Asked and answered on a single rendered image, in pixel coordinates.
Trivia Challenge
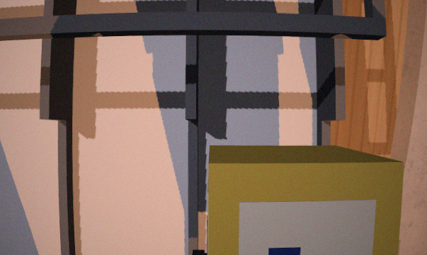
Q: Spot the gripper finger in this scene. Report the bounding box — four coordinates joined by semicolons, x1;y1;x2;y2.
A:
192;250;207;255

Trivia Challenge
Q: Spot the yellow butter carton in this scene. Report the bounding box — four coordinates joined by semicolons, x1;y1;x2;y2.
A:
207;145;404;255

